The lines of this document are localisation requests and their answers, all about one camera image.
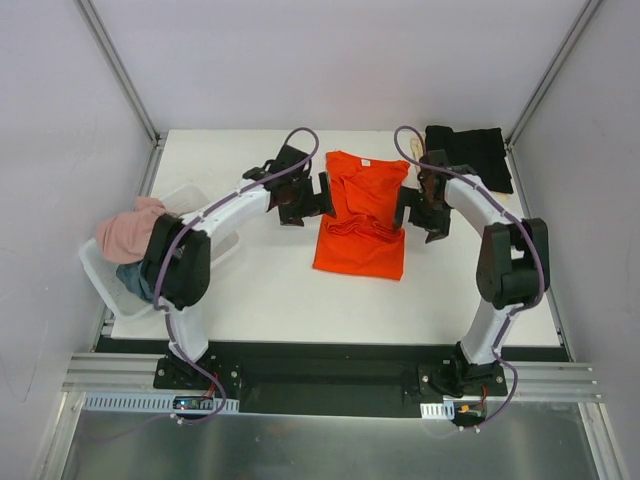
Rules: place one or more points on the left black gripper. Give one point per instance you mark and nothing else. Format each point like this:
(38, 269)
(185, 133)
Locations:
(310, 198)

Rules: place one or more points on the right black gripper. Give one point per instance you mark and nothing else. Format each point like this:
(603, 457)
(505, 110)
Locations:
(416, 206)

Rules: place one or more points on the orange t shirt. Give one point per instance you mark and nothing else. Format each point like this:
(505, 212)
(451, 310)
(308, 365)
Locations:
(360, 239)

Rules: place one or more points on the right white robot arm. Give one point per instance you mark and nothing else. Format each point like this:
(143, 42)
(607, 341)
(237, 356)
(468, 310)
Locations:
(512, 272)

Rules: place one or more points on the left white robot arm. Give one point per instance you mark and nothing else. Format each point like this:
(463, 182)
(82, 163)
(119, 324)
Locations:
(178, 260)

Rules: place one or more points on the folded beige t shirt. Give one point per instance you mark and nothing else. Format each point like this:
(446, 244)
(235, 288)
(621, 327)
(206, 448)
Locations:
(417, 147)

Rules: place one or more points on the folded black t shirt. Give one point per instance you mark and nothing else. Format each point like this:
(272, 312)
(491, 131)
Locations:
(481, 149)

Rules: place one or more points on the white plastic basket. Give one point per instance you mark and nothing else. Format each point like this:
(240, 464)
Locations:
(102, 274)

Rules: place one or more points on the pink t shirt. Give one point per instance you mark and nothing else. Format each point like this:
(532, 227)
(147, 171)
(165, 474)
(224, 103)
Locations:
(124, 238)

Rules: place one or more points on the blue grey t shirt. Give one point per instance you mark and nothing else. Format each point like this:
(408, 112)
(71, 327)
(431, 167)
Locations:
(132, 277)

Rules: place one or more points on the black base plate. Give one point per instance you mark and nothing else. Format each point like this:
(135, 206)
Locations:
(361, 380)

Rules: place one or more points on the right white cable duct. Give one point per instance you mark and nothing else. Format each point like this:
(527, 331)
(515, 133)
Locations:
(438, 411)

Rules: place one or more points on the white cable duct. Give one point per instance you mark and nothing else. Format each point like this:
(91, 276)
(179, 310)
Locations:
(438, 411)
(159, 403)

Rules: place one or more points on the right aluminium frame post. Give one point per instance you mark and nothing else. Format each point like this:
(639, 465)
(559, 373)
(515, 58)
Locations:
(577, 29)

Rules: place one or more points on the aluminium frame post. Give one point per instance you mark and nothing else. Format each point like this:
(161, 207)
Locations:
(577, 29)
(109, 51)

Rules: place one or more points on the left aluminium frame post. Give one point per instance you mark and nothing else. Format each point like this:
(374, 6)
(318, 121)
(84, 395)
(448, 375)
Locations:
(109, 51)

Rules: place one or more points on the left white cable duct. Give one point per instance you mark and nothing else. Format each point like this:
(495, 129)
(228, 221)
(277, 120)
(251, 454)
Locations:
(159, 403)

